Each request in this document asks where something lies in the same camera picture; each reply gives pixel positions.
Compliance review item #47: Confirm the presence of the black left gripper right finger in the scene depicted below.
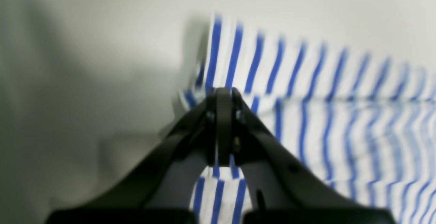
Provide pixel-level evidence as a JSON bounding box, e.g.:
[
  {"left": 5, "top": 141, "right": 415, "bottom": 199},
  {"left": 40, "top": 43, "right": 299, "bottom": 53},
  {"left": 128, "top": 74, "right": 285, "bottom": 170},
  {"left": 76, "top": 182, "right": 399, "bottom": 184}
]
[{"left": 231, "top": 88, "right": 394, "bottom": 224}]

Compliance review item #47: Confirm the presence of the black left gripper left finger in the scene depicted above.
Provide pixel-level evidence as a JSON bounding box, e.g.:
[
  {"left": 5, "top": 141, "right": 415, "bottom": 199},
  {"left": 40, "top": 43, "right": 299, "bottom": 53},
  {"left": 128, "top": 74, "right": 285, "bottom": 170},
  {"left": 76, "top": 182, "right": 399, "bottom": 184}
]
[{"left": 46, "top": 87, "right": 232, "bottom": 224}]

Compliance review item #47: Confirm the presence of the blue white striped T-shirt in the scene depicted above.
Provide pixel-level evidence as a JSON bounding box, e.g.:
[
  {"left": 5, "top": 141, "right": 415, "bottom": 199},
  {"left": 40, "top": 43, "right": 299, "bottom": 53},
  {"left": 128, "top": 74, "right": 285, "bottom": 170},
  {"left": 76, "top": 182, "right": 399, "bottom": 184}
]
[{"left": 180, "top": 15, "right": 436, "bottom": 224}]

